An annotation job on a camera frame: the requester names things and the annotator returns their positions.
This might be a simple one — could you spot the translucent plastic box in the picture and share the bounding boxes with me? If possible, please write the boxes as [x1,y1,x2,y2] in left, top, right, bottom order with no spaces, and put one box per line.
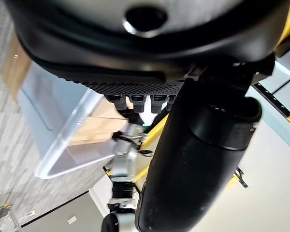
[17,64,128,180]

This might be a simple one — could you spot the pale shelf board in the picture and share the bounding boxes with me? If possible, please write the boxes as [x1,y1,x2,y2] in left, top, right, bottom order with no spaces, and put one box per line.
[246,55,290,148]

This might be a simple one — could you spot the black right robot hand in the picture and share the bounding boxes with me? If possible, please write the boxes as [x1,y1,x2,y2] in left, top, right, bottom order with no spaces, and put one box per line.
[124,106,161,129]

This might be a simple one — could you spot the black perforated shelf rail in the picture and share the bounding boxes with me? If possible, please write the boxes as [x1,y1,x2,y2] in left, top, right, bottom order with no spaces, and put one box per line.
[253,83,290,119]

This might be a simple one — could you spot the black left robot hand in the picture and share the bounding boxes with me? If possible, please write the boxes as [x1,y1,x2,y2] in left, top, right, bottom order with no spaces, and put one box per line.
[4,0,290,232]

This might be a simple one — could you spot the grey metal stand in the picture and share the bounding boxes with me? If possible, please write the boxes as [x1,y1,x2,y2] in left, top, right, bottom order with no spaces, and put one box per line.
[0,202,23,232]

